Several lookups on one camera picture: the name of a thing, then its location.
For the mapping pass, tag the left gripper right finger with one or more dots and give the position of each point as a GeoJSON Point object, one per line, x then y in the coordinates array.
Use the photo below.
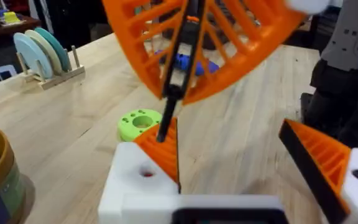
{"type": "Point", "coordinates": [325, 161]}

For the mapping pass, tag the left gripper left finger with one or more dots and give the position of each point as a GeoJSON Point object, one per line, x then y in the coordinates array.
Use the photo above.
{"type": "Point", "coordinates": [135, 183]}

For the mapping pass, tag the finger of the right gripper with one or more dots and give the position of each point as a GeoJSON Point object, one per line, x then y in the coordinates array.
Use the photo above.
{"type": "Point", "coordinates": [259, 34]}
{"type": "Point", "coordinates": [135, 34]}

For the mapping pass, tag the blue electric screwdriver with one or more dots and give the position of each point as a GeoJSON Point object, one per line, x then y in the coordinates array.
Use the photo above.
{"type": "Point", "coordinates": [210, 67]}

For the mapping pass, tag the green disc with holes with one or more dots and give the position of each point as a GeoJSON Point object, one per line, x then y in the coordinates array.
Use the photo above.
{"type": "Point", "coordinates": [132, 126]}

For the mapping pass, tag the teal plate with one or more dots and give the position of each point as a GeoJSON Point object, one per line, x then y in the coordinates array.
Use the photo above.
{"type": "Point", "coordinates": [56, 45]}

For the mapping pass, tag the small wooden peg rack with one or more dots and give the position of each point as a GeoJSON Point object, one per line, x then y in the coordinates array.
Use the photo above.
{"type": "Point", "coordinates": [59, 77]}

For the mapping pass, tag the cream plate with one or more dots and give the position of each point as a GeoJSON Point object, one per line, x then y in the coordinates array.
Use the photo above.
{"type": "Point", "coordinates": [47, 46]}

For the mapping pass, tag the pale blue plate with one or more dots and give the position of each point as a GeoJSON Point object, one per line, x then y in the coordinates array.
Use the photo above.
{"type": "Point", "coordinates": [31, 54]}

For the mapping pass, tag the yellow toy block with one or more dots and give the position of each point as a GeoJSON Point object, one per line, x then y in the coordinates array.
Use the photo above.
{"type": "Point", "coordinates": [11, 17]}

